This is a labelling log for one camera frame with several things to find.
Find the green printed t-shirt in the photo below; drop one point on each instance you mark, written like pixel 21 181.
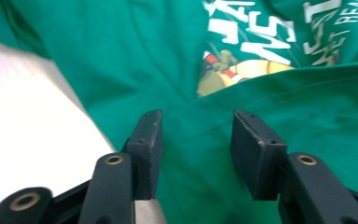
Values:
pixel 174 62

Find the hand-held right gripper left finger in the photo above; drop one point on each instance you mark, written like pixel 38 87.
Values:
pixel 146 155

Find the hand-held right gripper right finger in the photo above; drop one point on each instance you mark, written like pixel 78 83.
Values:
pixel 256 161

